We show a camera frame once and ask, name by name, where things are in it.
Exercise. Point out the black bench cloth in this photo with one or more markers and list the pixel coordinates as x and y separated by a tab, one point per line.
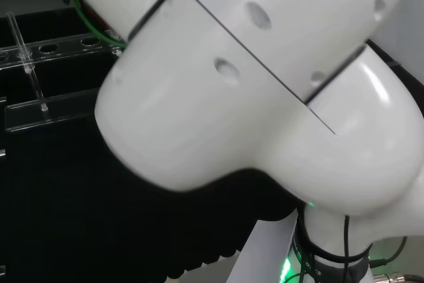
73	203

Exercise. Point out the clear acrylic funnel stand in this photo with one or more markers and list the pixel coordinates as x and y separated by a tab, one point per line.
53	112

